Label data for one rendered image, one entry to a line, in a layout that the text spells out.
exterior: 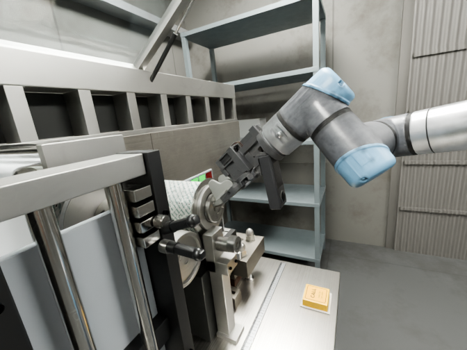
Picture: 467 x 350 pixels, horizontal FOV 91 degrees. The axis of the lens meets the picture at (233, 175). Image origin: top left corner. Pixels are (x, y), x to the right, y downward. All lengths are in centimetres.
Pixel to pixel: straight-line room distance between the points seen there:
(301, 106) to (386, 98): 221
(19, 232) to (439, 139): 59
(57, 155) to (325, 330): 71
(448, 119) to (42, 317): 53
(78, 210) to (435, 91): 255
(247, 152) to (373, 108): 219
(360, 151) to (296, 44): 238
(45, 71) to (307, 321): 92
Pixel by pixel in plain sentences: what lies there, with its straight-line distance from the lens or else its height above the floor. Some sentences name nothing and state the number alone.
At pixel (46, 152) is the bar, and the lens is 32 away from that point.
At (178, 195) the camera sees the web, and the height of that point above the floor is 129.
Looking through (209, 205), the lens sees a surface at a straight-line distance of 55.
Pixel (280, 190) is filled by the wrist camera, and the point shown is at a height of 131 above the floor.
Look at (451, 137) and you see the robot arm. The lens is 47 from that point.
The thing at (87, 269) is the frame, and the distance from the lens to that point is 27.
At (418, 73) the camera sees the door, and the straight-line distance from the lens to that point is 258.
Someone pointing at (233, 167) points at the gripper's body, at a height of 136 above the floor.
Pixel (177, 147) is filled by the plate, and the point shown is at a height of 137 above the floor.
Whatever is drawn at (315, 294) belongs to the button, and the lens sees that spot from 82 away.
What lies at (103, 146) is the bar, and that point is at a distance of 35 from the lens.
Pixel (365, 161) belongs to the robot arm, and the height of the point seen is 139.
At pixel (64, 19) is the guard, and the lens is 74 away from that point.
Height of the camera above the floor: 147
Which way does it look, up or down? 14 degrees down
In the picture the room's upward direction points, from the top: 6 degrees counter-clockwise
